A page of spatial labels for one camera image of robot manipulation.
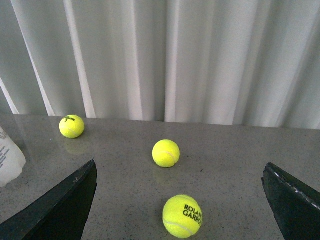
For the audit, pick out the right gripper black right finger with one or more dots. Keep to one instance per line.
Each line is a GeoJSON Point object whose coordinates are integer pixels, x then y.
{"type": "Point", "coordinates": [295, 205]}

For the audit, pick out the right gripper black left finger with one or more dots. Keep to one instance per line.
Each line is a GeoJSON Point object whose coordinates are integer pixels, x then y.
{"type": "Point", "coordinates": [60, 214]}

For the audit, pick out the blue white Wilson tennis can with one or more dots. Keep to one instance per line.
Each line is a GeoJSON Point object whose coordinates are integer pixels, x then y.
{"type": "Point", "coordinates": [12, 159]}

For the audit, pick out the far yellow Wilson tennis ball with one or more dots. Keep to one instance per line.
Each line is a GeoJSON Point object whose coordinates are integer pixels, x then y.
{"type": "Point", "coordinates": [71, 126]}

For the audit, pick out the yellow Roland Garros tennis ball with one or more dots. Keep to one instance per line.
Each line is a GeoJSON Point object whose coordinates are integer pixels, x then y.
{"type": "Point", "coordinates": [182, 216]}

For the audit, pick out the plain yellow tennis ball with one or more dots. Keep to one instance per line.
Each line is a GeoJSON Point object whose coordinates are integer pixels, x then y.
{"type": "Point", "coordinates": [166, 153]}

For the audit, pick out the white pleated curtain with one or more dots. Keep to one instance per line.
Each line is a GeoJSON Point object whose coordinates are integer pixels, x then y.
{"type": "Point", "coordinates": [223, 62]}

